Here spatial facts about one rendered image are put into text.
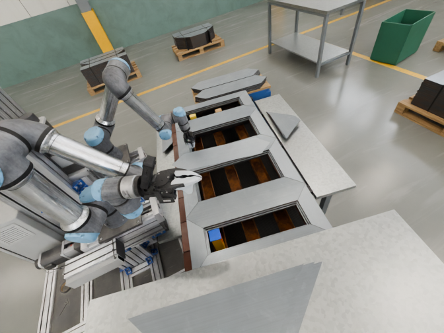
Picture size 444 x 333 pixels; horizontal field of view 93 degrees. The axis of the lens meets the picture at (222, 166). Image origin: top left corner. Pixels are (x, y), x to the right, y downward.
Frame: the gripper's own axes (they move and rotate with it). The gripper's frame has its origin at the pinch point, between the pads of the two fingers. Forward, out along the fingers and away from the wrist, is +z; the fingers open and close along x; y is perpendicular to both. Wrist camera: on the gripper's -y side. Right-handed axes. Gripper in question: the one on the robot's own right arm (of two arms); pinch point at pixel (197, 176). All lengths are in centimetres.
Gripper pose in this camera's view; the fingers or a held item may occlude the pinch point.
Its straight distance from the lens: 65.1
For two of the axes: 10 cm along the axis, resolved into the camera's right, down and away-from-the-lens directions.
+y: 1.7, 7.5, 6.4
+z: 9.8, -0.9, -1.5
